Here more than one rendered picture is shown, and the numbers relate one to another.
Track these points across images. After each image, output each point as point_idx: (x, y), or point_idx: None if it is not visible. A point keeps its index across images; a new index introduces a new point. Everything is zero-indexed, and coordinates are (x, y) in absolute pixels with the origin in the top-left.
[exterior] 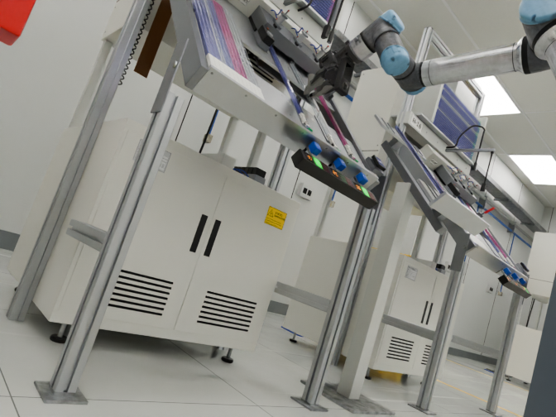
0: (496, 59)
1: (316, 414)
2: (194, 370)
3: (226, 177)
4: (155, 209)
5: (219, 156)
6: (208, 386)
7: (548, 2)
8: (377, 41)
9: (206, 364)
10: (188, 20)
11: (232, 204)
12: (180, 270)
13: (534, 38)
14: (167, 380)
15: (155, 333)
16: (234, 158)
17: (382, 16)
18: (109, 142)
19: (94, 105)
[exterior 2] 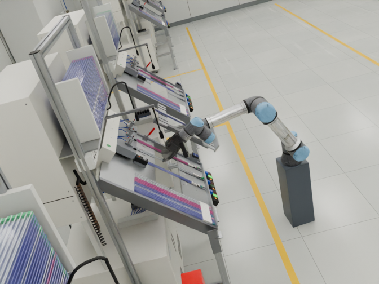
0: (238, 115)
1: (224, 236)
2: (194, 270)
3: (165, 220)
4: (174, 260)
5: (153, 216)
6: (211, 269)
7: (268, 116)
8: (200, 136)
9: (185, 263)
10: (183, 215)
11: (168, 222)
12: (178, 259)
13: (264, 123)
14: (210, 282)
15: None
16: None
17: (197, 125)
18: (158, 267)
19: (131, 265)
